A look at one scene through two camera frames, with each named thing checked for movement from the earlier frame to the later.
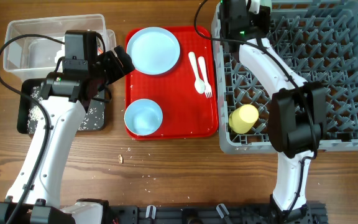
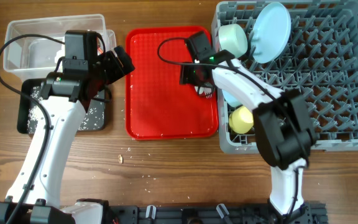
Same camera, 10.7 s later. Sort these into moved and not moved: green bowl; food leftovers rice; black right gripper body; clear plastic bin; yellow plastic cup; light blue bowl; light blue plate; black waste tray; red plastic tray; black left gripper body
Moved: light blue plate; green bowl; light blue bowl; black right gripper body
Not moved: clear plastic bin; black waste tray; food leftovers rice; yellow plastic cup; black left gripper body; red plastic tray
